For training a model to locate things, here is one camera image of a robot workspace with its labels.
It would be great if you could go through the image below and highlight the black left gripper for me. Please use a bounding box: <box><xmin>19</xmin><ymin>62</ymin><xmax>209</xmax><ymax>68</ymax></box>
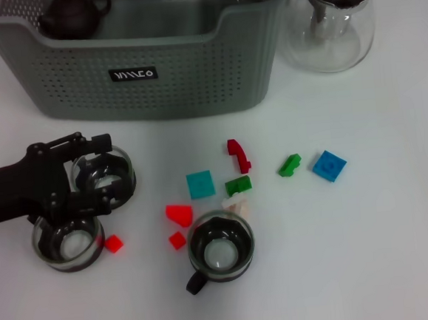
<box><xmin>0</xmin><ymin>128</ymin><xmax>126</xmax><ymax>227</ymax></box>

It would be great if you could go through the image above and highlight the green stepped toy block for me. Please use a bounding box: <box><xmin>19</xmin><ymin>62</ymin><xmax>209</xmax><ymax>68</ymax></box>
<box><xmin>276</xmin><ymin>152</ymin><xmax>304</xmax><ymax>180</ymax></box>

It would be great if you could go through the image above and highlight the green toy brick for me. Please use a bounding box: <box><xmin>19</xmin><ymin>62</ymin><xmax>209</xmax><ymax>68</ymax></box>
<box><xmin>223</xmin><ymin>175</ymin><xmax>253</xmax><ymax>196</ymax></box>

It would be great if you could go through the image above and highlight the small orange-red toy cube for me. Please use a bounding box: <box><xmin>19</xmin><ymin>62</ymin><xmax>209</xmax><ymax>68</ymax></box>
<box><xmin>167</xmin><ymin>231</ymin><xmax>188</xmax><ymax>252</ymax></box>
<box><xmin>103</xmin><ymin>233</ymin><xmax>126</xmax><ymax>255</ymax></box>

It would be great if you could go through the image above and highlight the dark red curved toy block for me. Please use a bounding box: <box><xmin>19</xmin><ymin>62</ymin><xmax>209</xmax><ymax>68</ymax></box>
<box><xmin>225</xmin><ymin>137</ymin><xmax>254</xmax><ymax>176</ymax></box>

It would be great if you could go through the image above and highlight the clear glass carafe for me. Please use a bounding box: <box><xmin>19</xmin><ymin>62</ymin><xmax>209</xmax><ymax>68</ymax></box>
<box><xmin>274</xmin><ymin>0</ymin><xmax>384</xmax><ymax>78</ymax></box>

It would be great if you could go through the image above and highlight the dark clay teapot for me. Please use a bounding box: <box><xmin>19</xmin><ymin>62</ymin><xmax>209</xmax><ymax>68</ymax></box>
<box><xmin>35</xmin><ymin>0</ymin><xmax>115</xmax><ymax>43</ymax></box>

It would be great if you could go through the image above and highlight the glass teacup with black base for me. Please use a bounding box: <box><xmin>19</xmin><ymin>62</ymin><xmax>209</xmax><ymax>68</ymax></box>
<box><xmin>180</xmin><ymin>208</ymin><xmax>259</xmax><ymax>296</ymax></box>
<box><xmin>30</xmin><ymin>209</ymin><xmax>109</xmax><ymax>276</ymax></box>
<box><xmin>68</xmin><ymin>143</ymin><xmax>139</xmax><ymax>211</ymax></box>

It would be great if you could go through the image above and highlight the teal square toy plate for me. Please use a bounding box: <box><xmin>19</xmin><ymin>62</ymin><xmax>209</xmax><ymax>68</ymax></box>
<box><xmin>185</xmin><ymin>169</ymin><xmax>217</xmax><ymax>201</ymax></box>

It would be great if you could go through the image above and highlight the white toy brick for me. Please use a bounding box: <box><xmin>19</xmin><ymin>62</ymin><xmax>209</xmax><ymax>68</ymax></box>
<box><xmin>220</xmin><ymin>193</ymin><xmax>249</xmax><ymax>214</ymax></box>

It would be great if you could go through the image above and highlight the orange-red wedge toy block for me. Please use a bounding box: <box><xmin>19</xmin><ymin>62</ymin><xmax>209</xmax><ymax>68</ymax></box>
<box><xmin>164</xmin><ymin>202</ymin><xmax>195</xmax><ymax>230</ymax></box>

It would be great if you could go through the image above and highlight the grey-green perforated storage bin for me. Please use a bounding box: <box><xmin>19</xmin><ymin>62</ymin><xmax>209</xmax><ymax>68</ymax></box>
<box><xmin>0</xmin><ymin>0</ymin><xmax>304</xmax><ymax>134</ymax></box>

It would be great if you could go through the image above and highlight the blue square toy plate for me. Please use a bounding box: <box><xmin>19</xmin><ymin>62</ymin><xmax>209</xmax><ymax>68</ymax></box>
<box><xmin>310</xmin><ymin>148</ymin><xmax>349</xmax><ymax>185</ymax></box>

